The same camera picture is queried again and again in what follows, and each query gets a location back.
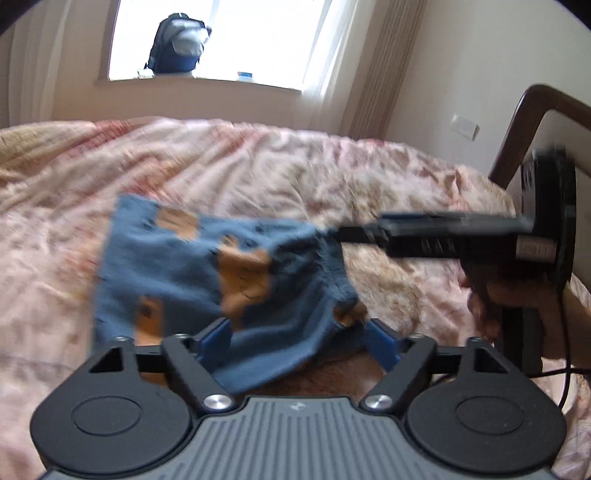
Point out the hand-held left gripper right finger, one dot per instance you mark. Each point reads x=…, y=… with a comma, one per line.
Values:
x=382, y=347

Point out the window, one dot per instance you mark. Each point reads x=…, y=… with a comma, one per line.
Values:
x=258, y=37

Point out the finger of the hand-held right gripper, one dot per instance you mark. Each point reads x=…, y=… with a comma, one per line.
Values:
x=415, y=235

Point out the beige curtain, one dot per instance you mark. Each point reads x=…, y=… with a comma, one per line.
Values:
x=46, y=69
x=369, y=60

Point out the small blue box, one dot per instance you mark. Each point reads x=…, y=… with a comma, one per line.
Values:
x=245, y=76

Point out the person's right hand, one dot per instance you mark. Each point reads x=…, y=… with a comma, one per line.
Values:
x=485, y=304

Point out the blue patched pants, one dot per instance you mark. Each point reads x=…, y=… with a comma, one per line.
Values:
x=184, y=277

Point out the dark blue backpack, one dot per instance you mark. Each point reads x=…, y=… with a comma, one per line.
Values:
x=168, y=44

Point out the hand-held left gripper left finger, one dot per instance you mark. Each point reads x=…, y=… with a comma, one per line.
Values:
x=218, y=342

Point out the wooden bed headboard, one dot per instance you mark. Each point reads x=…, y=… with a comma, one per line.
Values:
x=512, y=124

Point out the pink floral blanket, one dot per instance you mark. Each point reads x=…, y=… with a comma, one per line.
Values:
x=277, y=161

